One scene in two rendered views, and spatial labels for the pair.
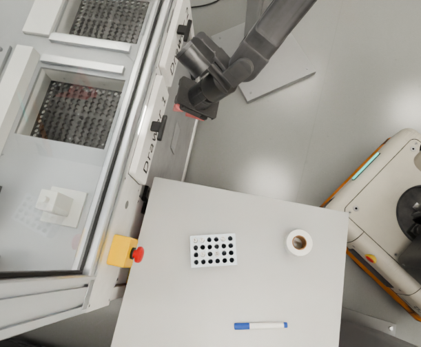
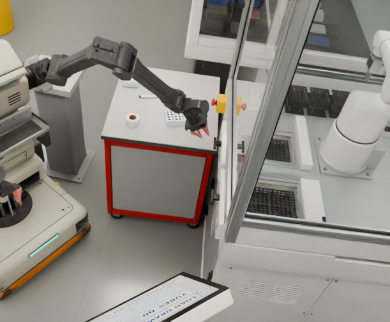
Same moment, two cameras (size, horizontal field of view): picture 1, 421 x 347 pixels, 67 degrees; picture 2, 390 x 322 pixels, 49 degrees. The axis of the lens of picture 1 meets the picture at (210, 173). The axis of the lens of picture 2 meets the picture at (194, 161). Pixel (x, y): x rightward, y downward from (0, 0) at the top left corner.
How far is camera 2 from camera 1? 1.83 m
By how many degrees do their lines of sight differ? 59
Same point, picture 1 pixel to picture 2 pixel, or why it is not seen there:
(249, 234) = (157, 126)
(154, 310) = not seen: hidden behind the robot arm
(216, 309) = not seen: hidden behind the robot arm
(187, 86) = (202, 119)
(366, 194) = (52, 219)
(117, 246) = (223, 99)
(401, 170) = (16, 238)
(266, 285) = (148, 108)
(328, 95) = not seen: outside the picture
